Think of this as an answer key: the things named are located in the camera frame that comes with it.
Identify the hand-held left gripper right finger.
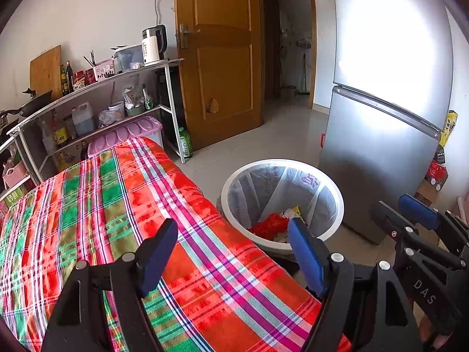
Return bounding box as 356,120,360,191
288,217,418,352

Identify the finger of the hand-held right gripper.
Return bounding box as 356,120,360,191
373,200,469,273
399,194,469,256

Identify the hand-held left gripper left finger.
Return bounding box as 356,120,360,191
40,218,179,352

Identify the red plastic bag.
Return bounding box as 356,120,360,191
249,212,292,241

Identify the white rimmed waste bin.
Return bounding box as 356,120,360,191
221,159,345,253

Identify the translucent plastic bin liner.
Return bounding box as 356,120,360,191
227,165,339,244

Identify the person's right hand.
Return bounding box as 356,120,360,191
419,318,446,351

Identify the cardboard box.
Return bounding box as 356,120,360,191
414,180,444,206

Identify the red hanging bag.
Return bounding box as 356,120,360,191
427,161,448,184

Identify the red green plaid tablecloth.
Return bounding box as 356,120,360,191
0,136,352,352

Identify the silver refrigerator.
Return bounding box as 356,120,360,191
318,0,455,246

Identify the yellow packet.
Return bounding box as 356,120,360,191
438,110,458,147

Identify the green plastic bottle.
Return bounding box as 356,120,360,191
178,128,193,159

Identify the purple plastic lid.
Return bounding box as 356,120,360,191
87,116,164,156

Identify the yellow printed bag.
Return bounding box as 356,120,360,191
57,147,83,171

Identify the grey metal shelf rack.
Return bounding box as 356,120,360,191
6,58,186,186

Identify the crumpled clear plastic bag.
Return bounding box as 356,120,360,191
97,110,116,128

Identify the plastic jug of dark liquid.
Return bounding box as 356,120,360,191
71,103,95,135

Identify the green yellow carton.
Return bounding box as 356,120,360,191
4,187,28,206

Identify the yellow label sauce bottle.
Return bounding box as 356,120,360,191
51,114,69,145

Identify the bunch of food bags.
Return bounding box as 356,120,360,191
123,86,154,111

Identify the clear plastic bottle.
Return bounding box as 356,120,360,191
40,119,55,155

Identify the pink woven basket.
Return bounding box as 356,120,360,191
3,167,28,189

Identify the hallway mop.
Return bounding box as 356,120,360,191
300,54,309,94

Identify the low white shelf rack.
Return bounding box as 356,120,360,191
0,136,37,206

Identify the pink box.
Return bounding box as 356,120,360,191
93,59,115,81

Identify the black wok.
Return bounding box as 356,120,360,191
0,88,54,118

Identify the wooden door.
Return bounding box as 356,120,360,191
174,0,264,151

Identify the clear plastic storage container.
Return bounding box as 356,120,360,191
113,45,144,73

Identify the white electric kettle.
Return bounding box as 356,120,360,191
142,24,167,63

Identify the wooden cutting board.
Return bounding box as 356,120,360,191
29,45,62,99

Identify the dark wooden doorway frame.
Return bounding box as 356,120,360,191
262,0,317,110

